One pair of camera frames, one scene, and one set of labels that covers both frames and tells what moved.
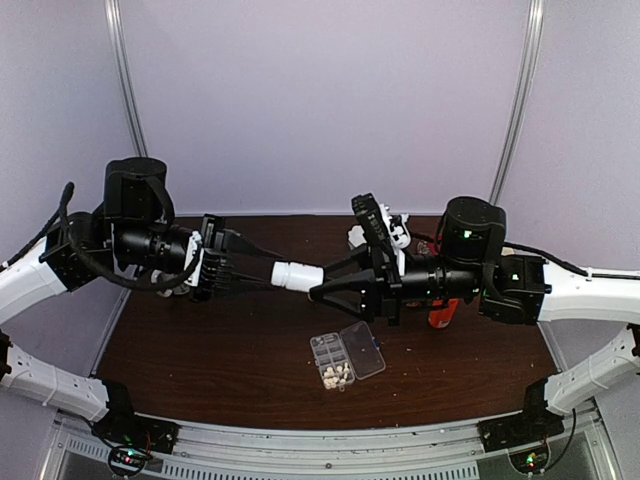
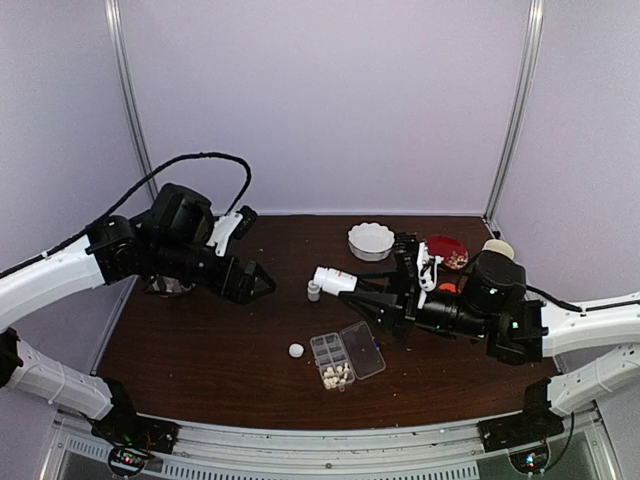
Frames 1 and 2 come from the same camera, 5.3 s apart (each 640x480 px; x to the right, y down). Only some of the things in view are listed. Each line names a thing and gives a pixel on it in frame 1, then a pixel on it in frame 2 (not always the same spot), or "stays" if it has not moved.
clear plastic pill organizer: (341, 357) stays
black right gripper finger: (360, 260) → (377, 279)
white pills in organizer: (332, 382) stays
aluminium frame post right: (532, 37) stays
